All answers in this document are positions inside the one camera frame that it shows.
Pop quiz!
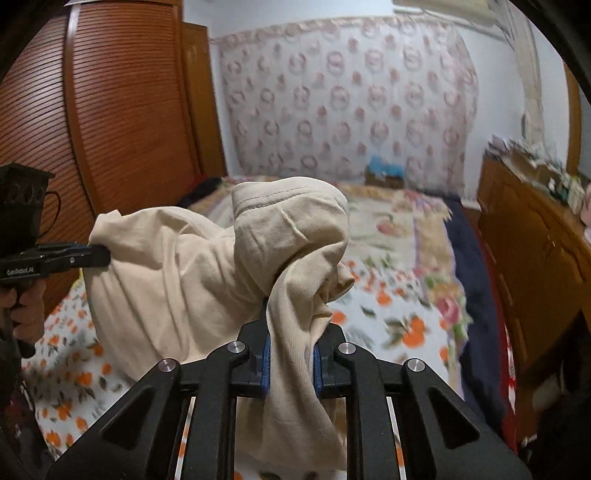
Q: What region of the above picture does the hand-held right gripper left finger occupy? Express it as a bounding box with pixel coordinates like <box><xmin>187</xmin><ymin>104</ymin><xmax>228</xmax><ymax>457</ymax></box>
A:
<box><xmin>46</xmin><ymin>298</ymin><xmax>271</xmax><ymax>480</ymax></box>

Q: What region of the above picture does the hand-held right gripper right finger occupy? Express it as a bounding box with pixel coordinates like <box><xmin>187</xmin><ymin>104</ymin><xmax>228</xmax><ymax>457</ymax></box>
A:
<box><xmin>313</xmin><ymin>324</ymin><xmax>534</xmax><ymax>480</ymax></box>

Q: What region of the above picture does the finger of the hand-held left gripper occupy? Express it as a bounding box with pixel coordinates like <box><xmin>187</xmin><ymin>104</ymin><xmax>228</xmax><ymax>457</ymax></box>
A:
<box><xmin>39</xmin><ymin>243</ymin><xmax>95</xmax><ymax>254</ymax></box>
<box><xmin>44</xmin><ymin>246</ymin><xmax>112</xmax><ymax>271</ymax></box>

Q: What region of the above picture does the cream garment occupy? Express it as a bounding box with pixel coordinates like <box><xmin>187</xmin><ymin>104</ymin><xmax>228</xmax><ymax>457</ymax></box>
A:
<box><xmin>82</xmin><ymin>175</ymin><xmax>355</xmax><ymax>472</ymax></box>

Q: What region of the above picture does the person's left hand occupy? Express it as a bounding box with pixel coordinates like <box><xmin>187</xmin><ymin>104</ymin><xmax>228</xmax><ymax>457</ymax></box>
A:
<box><xmin>0</xmin><ymin>277</ymin><xmax>47</xmax><ymax>347</ymax></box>

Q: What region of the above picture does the orange fruit print bed sheet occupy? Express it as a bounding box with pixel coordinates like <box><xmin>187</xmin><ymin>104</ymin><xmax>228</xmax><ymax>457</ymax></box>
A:
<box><xmin>21</xmin><ymin>258</ymin><xmax>472</xmax><ymax>480</ymax></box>

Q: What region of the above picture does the brown slatted wooden wardrobe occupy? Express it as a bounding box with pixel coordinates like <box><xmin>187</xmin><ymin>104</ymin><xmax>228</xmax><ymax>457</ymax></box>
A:
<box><xmin>0</xmin><ymin>0</ymin><xmax>227</xmax><ymax>324</ymax></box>

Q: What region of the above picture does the red printed blanket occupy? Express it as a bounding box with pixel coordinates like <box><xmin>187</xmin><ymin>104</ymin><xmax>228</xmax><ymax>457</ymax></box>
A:
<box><xmin>499</xmin><ymin>314</ymin><xmax>522</xmax><ymax>453</ymax></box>

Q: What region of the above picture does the cardboard box with blue cloth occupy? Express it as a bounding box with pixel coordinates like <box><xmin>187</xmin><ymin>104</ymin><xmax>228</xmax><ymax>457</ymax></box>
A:
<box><xmin>365</xmin><ymin>156</ymin><xmax>406</xmax><ymax>189</ymax></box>

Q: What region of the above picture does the wooden sideboard cabinet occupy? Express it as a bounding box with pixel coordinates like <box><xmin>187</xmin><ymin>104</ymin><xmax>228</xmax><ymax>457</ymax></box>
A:
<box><xmin>475</xmin><ymin>152</ymin><xmax>591</xmax><ymax>453</ymax></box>

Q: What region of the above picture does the lilac storage box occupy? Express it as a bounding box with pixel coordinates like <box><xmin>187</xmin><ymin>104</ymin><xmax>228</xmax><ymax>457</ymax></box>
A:
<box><xmin>485</xmin><ymin>136</ymin><xmax>511</xmax><ymax>160</ymax></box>

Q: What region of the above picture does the open cardboard box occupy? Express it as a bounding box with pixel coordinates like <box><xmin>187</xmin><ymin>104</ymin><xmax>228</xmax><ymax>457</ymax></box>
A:
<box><xmin>501</xmin><ymin>148</ymin><xmax>559</xmax><ymax>185</ymax></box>

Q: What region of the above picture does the row of toiletry bottles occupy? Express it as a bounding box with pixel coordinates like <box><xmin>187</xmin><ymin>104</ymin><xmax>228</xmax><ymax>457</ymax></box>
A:
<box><xmin>547</xmin><ymin>175</ymin><xmax>587</xmax><ymax>208</ymax></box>

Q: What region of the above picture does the beige window curtain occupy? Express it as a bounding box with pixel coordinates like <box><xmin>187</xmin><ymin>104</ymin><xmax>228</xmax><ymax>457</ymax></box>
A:
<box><xmin>499</xmin><ymin>0</ymin><xmax>548</xmax><ymax>148</ymax></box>

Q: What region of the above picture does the beige air conditioner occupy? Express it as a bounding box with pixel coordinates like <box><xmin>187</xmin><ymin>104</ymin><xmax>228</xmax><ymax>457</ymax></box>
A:
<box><xmin>392</xmin><ymin>0</ymin><xmax>497</xmax><ymax>28</ymax></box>

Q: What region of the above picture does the ring patterned sheer cloth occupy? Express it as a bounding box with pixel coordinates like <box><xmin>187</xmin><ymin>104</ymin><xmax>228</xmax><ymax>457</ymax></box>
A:
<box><xmin>210</xmin><ymin>16</ymin><xmax>481</xmax><ymax>201</ymax></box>

